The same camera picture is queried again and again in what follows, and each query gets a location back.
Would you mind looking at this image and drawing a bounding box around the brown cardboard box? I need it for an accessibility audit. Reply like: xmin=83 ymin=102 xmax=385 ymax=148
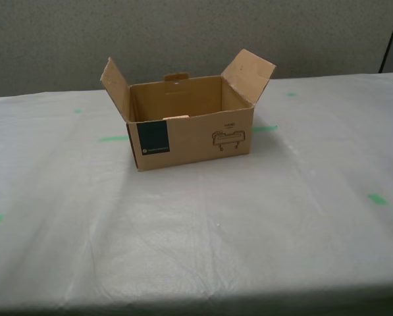
xmin=99 ymin=48 xmax=278 ymax=172

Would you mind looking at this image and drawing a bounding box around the white plastic table cover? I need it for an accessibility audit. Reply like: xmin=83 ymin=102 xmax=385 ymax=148
xmin=0 ymin=70 xmax=393 ymax=316

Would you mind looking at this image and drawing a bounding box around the grey fabric partition panel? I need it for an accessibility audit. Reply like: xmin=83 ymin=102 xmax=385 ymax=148
xmin=0 ymin=0 xmax=393 ymax=99

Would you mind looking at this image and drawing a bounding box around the dark partition post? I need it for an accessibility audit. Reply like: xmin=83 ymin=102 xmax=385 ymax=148
xmin=377 ymin=0 xmax=393 ymax=74

